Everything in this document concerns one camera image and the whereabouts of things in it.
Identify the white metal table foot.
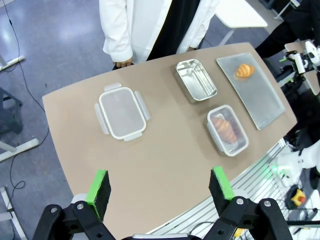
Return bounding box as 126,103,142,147
0,53,26,71
0,138,40,163
0,186,29,240

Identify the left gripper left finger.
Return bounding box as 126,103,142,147
32,169,118,240

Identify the translucent plastic clip lid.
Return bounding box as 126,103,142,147
93,83,151,142
206,104,250,157

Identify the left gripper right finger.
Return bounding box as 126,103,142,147
204,166,293,240

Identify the person in white shirt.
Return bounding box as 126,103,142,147
99,0,221,68

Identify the large white table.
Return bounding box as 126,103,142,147
214,0,268,46

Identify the golden croissant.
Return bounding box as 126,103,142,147
235,63,256,79
211,116,238,145

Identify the black metal stool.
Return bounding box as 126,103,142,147
0,87,24,136

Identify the person in black clothing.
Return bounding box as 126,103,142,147
254,0,320,59

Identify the perforated metal baking tray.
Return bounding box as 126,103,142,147
216,51,286,131

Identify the aluminium profile frame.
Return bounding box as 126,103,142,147
147,137,288,240

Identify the yellow emergency stop button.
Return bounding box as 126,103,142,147
291,189,307,204

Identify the white robot with green parts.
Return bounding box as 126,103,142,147
281,41,320,87

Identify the person's right hand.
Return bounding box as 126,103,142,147
112,58,135,69

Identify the black floor cable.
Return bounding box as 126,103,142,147
0,0,51,213

